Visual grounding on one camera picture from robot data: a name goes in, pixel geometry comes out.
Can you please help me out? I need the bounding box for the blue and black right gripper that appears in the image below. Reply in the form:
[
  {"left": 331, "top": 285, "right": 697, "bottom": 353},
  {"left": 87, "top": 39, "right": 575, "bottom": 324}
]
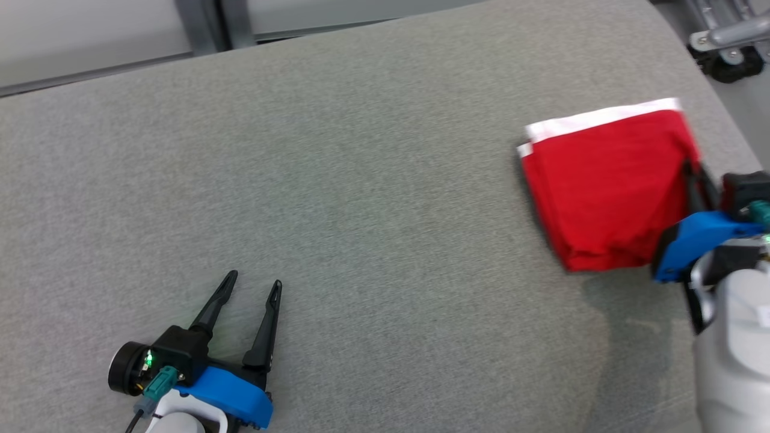
[{"left": 653, "top": 159, "right": 765, "bottom": 284}]

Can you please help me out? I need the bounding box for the small red and white garment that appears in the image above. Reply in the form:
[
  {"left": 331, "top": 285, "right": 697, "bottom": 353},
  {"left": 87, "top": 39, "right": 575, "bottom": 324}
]
[{"left": 517, "top": 98, "right": 704, "bottom": 273}]

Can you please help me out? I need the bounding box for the black caster wheel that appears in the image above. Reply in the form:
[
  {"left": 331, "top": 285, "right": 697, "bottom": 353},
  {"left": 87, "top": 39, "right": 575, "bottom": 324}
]
[{"left": 692, "top": 45, "right": 766, "bottom": 84}]

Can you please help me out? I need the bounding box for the teal left cable connector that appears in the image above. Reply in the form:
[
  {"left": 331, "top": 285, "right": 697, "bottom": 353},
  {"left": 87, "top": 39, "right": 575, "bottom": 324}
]
[{"left": 135, "top": 366, "right": 180, "bottom": 416}]

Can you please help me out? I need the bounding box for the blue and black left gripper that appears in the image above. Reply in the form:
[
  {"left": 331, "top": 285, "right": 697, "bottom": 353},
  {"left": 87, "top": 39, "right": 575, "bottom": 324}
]
[{"left": 176, "top": 271, "right": 283, "bottom": 429}]

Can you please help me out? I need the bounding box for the grey metal post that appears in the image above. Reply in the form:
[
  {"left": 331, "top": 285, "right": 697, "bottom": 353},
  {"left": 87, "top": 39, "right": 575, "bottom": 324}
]
[{"left": 174, "top": 0, "right": 257, "bottom": 57}]

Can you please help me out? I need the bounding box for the grey metal wheeled frame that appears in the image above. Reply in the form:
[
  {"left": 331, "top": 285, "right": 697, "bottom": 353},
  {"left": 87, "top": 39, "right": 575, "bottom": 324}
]
[{"left": 686, "top": 0, "right": 770, "bottom": 64}]

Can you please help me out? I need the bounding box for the teal cable connector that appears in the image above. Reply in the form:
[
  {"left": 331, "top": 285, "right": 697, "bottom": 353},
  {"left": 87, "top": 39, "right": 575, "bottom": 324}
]
[
  {"left": 135, "top": 366, "right": 180, "bottom": 416},
  {"left": 749, "top": 201, "right": 770, "bottom": 233}
]

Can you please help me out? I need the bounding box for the teal right cable connector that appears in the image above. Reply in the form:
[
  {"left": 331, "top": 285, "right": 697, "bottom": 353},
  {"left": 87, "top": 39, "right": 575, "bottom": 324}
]
[{"left": 749, "top": 201, "right": 770, "bottom": 233}]

